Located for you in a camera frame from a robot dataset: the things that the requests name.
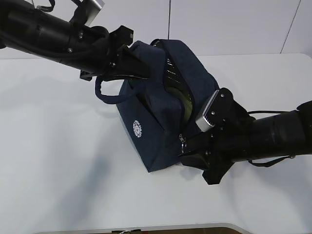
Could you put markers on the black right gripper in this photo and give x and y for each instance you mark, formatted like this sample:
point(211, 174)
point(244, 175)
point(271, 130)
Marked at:
point(228, 146)

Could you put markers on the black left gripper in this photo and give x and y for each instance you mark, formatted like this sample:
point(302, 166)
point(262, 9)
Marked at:
point(100, 53)

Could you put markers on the navy blue lunch bag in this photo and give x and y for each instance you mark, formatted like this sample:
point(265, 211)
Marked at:
point(153, 116)

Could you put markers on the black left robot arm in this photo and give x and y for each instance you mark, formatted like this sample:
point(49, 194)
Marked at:
point(33, 29)

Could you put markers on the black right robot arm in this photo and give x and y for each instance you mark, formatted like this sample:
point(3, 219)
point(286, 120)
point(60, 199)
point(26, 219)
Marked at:
point(278, 137)

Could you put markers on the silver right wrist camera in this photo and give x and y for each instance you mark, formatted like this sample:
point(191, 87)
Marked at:
point(220, 107)

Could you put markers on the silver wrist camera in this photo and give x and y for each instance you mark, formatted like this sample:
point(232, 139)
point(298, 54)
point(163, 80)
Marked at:
point(86, 11)
point(220, 107)

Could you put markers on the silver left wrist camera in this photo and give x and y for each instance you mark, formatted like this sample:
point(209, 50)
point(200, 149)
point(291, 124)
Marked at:
point(86, 11)

